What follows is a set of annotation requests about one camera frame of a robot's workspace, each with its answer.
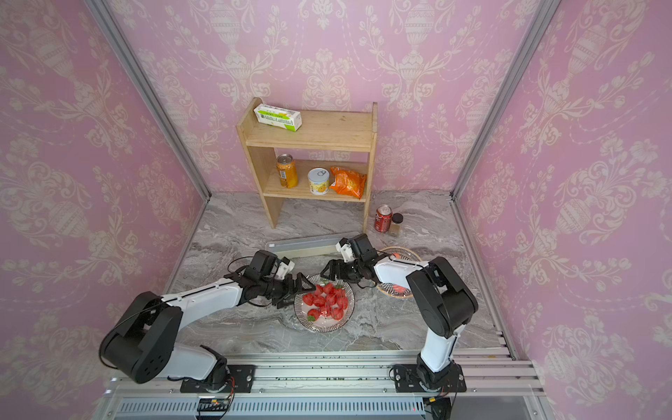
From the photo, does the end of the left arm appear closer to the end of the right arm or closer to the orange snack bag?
the end of the right arm

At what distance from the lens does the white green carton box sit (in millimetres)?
789

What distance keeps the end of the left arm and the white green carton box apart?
1.28ft

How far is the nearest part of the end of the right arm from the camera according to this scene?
2.34 ft

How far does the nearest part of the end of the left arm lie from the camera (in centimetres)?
70

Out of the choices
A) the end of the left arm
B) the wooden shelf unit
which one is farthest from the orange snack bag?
the end of the left arm

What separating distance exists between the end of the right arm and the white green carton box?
397 millimetres
